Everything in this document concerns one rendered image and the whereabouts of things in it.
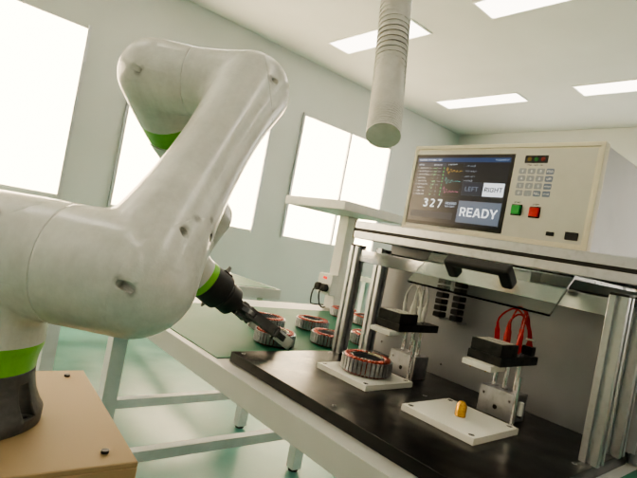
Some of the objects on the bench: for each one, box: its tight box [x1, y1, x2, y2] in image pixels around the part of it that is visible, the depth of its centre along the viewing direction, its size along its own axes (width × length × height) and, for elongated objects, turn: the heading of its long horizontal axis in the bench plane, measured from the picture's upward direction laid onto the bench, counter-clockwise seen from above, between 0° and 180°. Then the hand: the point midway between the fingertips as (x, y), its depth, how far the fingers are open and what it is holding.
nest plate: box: [401, 398, 519, 446], centre depth 89 cm, size 15×15×1 cm
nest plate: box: [317, 361, 412, 392], centre depth 107 cm, size 15×15×1 cm
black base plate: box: [229, 350, 628, 478], centre depth 99 cm, size 47×64×2 cm
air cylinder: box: [477, 382, 528, 423], centre depth 98 cm, size 5×8×6 cm
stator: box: [295, 315, 330, 331], centre depth 163 cm, size 11×11×4 cm
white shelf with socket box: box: [285, 195, 403, 311], centre depth 204 cm, size 35×37×46 cm
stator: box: [253, 326, 296, 348], centre depth 132 cm, size 11×11×4 cm
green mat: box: [170, 303, 362, 359], centre depth 162 cm, size 94×61×1 cm, turn 41°
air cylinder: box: [390, 348, 428, 380], centre depth 117 cm, size 5×8×6 cm
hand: (273, 335), depth 132 cm, fingers closed on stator, 11 cm apart
